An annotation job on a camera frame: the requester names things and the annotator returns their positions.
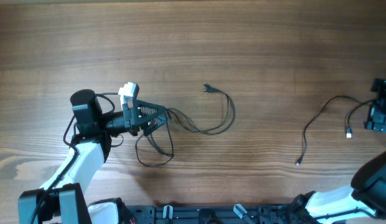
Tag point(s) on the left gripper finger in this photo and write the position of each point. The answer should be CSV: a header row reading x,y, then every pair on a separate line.
x,y
151,125
150,110

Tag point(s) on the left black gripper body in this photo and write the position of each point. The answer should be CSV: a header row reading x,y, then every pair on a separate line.
x,y
132,117

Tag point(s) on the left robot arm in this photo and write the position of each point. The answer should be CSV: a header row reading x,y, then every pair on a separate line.
x,y
93,130

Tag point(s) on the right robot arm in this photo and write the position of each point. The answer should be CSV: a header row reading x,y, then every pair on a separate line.
x,y
366,195

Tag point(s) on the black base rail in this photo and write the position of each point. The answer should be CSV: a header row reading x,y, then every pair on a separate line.
x,y
208,214

